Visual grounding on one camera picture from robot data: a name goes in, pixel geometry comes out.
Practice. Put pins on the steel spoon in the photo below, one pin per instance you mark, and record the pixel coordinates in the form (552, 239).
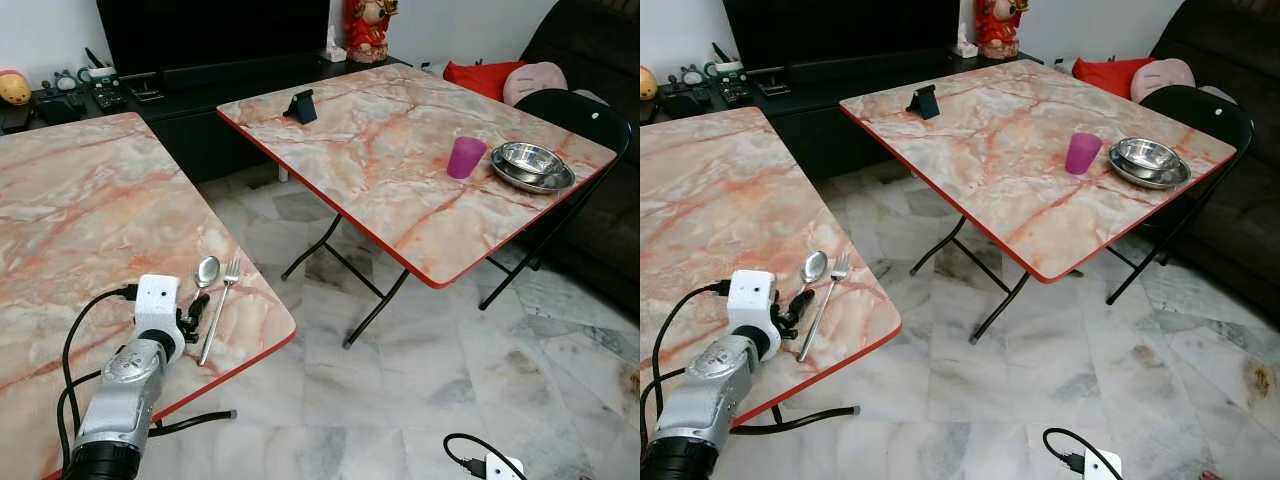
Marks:
(207, 270)
(814, 266)

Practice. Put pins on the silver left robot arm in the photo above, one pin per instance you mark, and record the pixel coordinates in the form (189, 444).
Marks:
(125, 385)
(712, 385)

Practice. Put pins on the steel fork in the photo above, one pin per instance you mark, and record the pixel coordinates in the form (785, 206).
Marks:
(824, 305)
(219, 310)

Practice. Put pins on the marble folding table with cutlery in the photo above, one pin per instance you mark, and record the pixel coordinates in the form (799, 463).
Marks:
(730, 190)
(90, 220)

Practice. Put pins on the black TV console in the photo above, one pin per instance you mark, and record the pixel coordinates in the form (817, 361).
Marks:
(190, 125)
(810, 125)

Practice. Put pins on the black remote control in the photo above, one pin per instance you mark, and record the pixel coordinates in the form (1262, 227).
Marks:
(735, 93)
(107, 98)

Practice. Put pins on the black phone stand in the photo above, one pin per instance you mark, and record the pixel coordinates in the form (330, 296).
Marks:
(303, 106)
(926, 101)

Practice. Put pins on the marble folding table with dishes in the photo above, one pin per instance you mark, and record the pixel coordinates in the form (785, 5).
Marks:
(1010, 150)
(380, 160)

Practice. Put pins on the yellow plush toy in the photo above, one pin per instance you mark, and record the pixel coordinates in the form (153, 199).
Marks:
(13, 89)
(647, 84)

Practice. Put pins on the black television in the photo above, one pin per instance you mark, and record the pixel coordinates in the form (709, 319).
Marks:
(840, 30)
(210, 35)

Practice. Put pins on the steel plate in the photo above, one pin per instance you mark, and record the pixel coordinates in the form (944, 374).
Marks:
(535, 185)
(1150, 181)

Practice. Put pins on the black folding chair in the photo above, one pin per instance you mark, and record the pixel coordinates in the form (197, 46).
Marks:
(575, 115)
(1205, 112)

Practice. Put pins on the pink plastic cup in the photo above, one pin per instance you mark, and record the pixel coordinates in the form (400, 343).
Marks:
(465, 158)
(1083, 154)

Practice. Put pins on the steel bowl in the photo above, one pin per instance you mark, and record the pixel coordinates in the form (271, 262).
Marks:
(1148, 156)
(530, 160)

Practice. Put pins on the red figurine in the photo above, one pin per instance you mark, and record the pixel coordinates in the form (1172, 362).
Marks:
(998, 27)
(367, 30)

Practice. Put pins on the black sofa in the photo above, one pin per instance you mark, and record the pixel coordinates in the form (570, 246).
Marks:
(590, 45)
(1230, 45)

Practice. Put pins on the pink plush pillow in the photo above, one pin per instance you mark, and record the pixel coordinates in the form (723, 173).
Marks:
(535, 83)
(1162, 78)

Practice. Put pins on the red cushion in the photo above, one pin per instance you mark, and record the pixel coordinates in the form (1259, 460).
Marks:
(1105, 74)
(475, 78)

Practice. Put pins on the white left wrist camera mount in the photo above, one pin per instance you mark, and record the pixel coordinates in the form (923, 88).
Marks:
(750, 296)
(156, 300)

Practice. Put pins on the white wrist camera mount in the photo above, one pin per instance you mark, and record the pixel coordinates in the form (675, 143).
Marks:
(750, 296)
(156, 300)
(1103, 466)
(505, 469)

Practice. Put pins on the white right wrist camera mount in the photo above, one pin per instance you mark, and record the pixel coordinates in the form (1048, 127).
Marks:
(1103, 466)
(505, 469)

